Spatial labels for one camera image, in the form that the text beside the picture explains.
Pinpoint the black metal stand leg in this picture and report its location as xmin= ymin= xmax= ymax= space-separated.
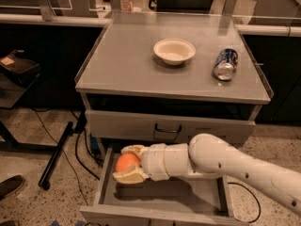
xmin=38 ymin=121 xmax=73 ymax=190

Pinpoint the black floor cable right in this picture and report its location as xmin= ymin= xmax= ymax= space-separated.
xmin=228 ymin=182 xmax=262 ymax=224

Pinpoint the grey drawer cabinet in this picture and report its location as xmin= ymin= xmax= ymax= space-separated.
xmin=76 ymin=12 xmax=271 ymax=151

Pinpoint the orange fruit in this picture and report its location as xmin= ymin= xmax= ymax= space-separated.
xmin=115 ymin=153 xmax=140 ymax=172

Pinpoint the open middle drawer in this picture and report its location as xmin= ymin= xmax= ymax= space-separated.
xmin=80 ymin=150 xmax=248 ymax=226

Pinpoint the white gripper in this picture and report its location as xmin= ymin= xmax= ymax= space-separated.
xmin=113 ymin=143 xmax=220 ymax=185

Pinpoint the white paper bowl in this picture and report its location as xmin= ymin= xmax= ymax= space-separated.
xmin=153 ymin=39 xmax=196 ymax=66

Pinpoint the black drawer handle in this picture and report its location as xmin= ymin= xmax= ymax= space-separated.
xmin=154 ymin=123 xmax=182 ymax=134

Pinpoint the dark shoe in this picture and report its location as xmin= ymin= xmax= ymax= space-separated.
xmin=0 ymin=175 xmax=25 ymax=201

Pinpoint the black box with label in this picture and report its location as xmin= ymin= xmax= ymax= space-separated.
xmin=0 ymin=50 xmax=40 ymax=87

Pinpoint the white horizontal rail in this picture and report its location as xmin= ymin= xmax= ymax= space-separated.
xmin=0 ymin=14 xmax=110 ymax=27

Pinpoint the blue soda can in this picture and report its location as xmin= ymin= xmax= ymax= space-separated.
xmin=214 ymin=48 xmax=238 ymax=81

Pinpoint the black floor cable left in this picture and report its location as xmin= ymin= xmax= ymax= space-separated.
xmin=31 ymin=107 xmax=104 ymax=205

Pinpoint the upper drawer with handle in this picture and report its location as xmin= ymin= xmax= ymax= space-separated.
xmin=86 ymin=110 xmax=255 ymax=146

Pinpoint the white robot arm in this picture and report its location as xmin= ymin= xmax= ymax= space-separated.
xmin=113 ymin=134 xmax=301 ymax=215

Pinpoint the black floor cable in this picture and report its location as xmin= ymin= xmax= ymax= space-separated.
xmin=31 ymin=107 xmax=104 ymax=205
xmin=228 ymin=182 xmax=262 ymax=224

